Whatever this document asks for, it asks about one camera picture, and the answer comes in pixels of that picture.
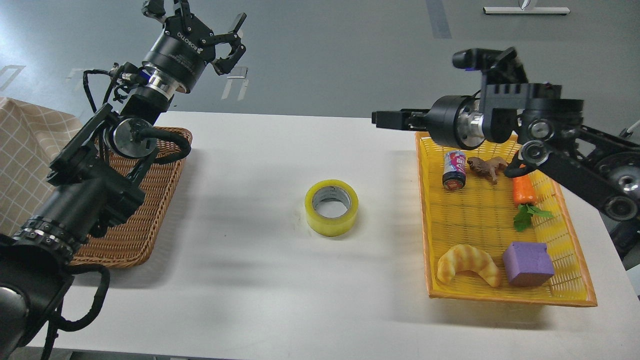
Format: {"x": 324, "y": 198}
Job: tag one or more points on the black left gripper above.
{"x": 177, "y": 52}

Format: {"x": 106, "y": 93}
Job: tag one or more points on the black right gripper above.
{"x": 453, "y": 121}

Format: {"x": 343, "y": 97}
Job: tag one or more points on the yellow tape roll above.
{"x": 331, "y": 190}

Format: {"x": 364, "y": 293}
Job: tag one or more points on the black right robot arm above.
{"x": 599, "y": 168}

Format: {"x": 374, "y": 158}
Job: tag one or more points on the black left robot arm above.
{"x": 36, "y": 288}

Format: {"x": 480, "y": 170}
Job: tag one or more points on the small purple drink can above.
{"x": 454, "y": 170}

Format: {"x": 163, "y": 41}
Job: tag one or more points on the brown toy animal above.
{"x": 487, "y": 169}

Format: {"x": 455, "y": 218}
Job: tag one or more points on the orange toy carrot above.
{"x": 524, "y": 199}

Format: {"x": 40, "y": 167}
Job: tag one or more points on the yellow plastic basket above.
{"x": 481, "y": 215}

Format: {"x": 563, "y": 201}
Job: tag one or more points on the toy croissant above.
{"x": 464, "y": 257}

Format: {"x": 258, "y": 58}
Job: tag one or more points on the beige checked cloth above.
{"x": 31, "y": 136}

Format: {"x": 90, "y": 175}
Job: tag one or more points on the purple foam block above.
{"x": 527, "y": 264}

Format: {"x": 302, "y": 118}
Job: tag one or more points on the white floor stand base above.
{"x": 512, "y": 10}

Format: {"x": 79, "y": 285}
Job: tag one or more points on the brown wicker basket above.
{"x": 150, "y": 200}

